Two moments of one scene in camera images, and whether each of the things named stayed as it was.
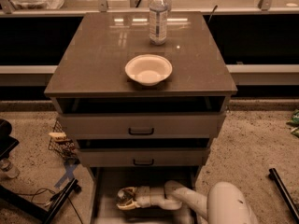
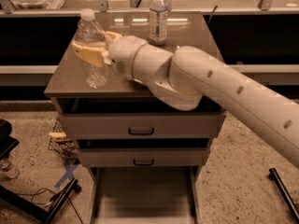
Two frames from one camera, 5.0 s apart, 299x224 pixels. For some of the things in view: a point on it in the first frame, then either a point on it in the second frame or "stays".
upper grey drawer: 146,125 stays
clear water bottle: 122,195 -> 89,32
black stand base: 57,202 stays
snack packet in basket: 59,136 stays
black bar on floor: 285,195 stays
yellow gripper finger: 127,205 -> 94,56
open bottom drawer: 106,181 stays
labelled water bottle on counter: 158,17 stays
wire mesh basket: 61,143 stays
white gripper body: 143,197 -> 122,57
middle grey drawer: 147,157 stays
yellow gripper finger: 122,190 -> 113,35
